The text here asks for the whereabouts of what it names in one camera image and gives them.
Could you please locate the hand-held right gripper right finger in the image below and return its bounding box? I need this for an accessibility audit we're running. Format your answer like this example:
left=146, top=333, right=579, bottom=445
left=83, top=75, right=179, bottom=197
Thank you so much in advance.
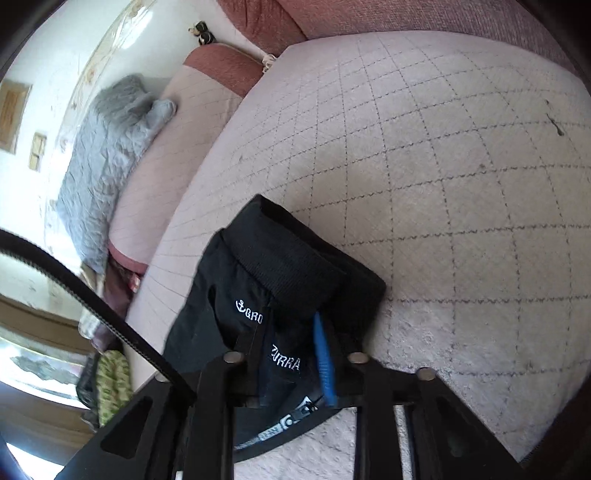
left=312, top=313, right=528, bottom=480

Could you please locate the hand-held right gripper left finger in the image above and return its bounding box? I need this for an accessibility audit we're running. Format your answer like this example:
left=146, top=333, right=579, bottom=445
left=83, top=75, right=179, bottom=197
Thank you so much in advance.
left=55, top=351, right=260, bottom=480

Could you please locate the black jacket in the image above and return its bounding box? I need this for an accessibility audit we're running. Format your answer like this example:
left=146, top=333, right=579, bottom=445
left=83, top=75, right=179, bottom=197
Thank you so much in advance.
left=164, top=194, right=387, bottom=464

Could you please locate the green patterned cloth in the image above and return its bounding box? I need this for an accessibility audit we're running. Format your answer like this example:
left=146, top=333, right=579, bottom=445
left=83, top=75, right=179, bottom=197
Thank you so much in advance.
left=95, top=350, right=134, bottom=428

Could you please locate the dark purple cloth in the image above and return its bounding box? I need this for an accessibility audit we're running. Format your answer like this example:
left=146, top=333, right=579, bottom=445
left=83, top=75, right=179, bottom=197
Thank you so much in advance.
left=90, top=258, right=136, bottom=352

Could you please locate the pink quilted sofa cover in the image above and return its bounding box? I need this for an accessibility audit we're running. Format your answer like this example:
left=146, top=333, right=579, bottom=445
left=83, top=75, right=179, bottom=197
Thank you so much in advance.
left=110, top=65, right=245, bottom=278
left=126, top=30, right=588, bottom=480

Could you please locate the grey quilted blanket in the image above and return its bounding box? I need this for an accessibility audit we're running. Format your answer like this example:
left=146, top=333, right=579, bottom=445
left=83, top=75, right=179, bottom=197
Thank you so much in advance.
left=55, top=74, right=178, bottom=274

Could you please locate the small black white toy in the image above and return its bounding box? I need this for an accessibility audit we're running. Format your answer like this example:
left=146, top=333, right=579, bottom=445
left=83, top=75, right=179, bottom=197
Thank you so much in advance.
left=188, top=21, right=216, bottom=47

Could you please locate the red fabric sofa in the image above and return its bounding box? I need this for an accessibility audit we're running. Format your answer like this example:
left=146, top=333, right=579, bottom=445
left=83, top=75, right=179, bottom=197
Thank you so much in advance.
left=107, top=0, right=578, bottom=283

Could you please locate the black ribbed cable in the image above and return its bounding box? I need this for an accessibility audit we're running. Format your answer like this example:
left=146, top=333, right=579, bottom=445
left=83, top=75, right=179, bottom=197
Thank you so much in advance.
left=0, top=229, right=200, bottom=394

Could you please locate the small wooden wall frame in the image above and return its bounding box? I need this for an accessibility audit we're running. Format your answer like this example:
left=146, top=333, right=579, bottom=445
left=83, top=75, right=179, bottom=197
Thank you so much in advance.
left=28, top=133, right=48, bottom=171

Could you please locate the large wooden wall frame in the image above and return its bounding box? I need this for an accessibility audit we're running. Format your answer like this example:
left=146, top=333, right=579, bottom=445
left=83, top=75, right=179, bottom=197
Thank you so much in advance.
left=0, top=80, right=33, bottom=154

